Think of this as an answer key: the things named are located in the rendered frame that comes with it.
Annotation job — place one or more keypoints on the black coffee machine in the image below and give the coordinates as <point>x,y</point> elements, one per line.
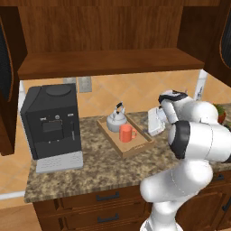
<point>52,129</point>

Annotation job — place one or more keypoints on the green potted plant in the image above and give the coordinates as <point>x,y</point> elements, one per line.
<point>221,112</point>

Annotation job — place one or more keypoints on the wooden cabinet door glass pane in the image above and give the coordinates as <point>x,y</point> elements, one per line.
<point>221,39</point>
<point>9,90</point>

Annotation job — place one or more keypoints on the wooden base cabinet door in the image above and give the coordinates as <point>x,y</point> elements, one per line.
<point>207,207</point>

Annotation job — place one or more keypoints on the grey wall outlet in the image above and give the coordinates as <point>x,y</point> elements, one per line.
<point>69,80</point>
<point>85,84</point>

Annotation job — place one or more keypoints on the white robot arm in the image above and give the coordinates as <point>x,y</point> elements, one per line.
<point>195,141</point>

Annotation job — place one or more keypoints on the orange mug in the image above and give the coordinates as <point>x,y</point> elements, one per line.
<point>125,133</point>

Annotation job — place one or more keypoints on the wooden wall cabinet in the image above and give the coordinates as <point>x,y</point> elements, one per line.
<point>105,36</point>

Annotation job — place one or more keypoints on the wooden drawer front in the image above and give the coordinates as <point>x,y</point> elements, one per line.
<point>84,221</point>
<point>81,200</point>

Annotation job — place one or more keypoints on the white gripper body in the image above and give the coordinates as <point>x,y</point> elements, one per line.
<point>155,121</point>

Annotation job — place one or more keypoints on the wooden tray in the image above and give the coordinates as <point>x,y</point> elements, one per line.
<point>132,149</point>

